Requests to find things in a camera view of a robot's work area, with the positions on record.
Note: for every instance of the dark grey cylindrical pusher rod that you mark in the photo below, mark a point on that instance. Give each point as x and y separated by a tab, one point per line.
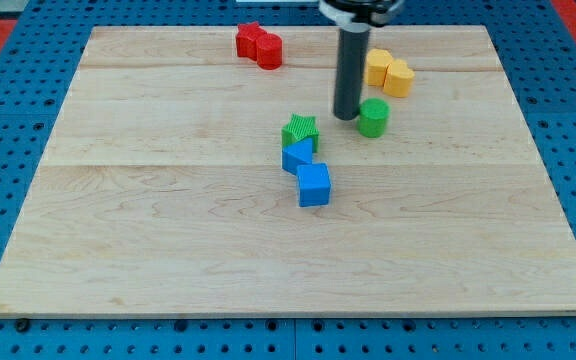
353	42

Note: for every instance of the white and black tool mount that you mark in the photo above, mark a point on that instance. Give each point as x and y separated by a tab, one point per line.
374	13

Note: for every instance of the green star block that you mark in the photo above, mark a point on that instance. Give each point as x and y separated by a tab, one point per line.
300	127

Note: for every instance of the red star block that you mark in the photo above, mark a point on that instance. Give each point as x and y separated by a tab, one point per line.
246	38

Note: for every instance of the blue triangle block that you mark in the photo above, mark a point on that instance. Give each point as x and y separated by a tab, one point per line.
296	154

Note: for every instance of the yellow hexagon block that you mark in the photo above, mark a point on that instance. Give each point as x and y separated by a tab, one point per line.
377	63

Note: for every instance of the yellow heart block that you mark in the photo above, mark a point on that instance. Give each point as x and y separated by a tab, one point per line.
399	79

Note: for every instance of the green cylinder block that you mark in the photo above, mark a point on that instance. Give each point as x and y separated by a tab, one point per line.
373	117

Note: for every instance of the red cylinder block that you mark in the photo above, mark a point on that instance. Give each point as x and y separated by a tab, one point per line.
269	51

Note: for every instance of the blue cube block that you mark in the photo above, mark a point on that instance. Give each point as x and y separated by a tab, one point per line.
314	185

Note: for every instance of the light wooden board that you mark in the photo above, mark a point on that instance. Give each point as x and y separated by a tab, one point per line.
160	192

